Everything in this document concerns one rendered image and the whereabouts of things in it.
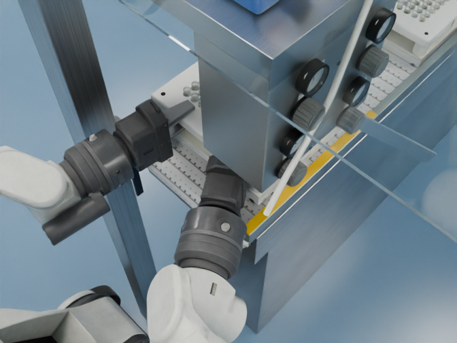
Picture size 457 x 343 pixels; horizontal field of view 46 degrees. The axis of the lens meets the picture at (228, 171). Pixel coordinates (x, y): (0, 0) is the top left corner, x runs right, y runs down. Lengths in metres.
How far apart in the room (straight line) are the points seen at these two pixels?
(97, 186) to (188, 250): 0.18
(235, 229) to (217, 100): 0.20
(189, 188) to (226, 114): 0.34
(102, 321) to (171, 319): 0.41
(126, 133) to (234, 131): 0.24
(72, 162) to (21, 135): 1.40
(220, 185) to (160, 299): 0.18
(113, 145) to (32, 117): 1.45
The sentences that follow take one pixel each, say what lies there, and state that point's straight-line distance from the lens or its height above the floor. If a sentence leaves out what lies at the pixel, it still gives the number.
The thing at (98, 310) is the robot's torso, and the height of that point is 0.65.
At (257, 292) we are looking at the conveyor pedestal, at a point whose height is 0.31.
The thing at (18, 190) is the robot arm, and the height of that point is 1.00.
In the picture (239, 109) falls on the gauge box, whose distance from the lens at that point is 0.57.
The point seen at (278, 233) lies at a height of 0.77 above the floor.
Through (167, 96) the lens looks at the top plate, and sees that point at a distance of 0.89.
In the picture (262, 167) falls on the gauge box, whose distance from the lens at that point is 0.61.
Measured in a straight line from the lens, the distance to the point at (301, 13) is 0.33.
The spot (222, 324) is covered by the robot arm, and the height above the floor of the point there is 0.94.
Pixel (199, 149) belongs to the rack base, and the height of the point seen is 0.91.
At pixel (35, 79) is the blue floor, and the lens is 2.37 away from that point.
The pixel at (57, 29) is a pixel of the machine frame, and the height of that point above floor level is 1.14.
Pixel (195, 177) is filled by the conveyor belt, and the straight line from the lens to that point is 0.93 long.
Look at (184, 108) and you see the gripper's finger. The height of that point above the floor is 0.96.
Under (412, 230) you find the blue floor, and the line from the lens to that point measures 1.92.
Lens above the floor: 1.61
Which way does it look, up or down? 56 degrees down
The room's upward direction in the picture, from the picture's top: straight up
